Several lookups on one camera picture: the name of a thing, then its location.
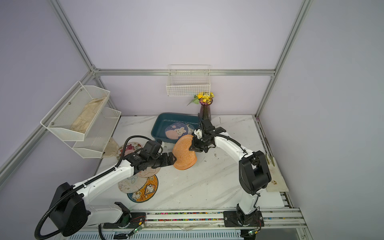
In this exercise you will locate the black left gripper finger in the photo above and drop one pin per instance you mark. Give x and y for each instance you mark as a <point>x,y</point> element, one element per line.
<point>170,162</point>
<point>168,155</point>

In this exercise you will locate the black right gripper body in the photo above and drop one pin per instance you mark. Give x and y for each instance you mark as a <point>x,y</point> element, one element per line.
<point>198,144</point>

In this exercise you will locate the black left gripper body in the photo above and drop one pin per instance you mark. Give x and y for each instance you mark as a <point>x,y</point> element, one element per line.
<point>154,161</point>

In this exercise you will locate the orange round coaster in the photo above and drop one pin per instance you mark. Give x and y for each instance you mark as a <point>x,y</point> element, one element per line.
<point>185,157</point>

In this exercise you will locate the purple planet round coaster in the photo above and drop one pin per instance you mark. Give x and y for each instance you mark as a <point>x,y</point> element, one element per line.
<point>177,130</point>

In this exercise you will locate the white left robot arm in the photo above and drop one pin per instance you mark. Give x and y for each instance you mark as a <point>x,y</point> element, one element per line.
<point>71,208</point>

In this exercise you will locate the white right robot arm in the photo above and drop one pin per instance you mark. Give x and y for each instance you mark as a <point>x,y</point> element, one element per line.
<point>254,173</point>

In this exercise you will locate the teal storage box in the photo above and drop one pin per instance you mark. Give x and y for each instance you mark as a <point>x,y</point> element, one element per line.
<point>166,119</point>

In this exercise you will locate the glass vase with flowers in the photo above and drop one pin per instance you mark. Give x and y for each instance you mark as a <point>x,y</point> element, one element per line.
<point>205,100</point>

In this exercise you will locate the white butterfly pale coaster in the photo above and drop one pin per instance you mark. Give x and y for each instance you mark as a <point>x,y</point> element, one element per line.
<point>131,184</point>

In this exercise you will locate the yellow cat round coaster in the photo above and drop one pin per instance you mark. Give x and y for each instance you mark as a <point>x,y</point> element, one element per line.
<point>146,192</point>

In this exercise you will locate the beige cloth in shelf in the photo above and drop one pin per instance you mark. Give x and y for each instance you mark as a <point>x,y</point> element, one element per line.
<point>83,121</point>

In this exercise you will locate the white two-tier mesh shelf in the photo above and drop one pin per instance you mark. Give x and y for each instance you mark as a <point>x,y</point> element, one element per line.
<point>93,143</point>

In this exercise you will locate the white wire wall basket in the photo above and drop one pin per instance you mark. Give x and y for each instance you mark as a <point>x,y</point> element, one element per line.
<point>188,80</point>

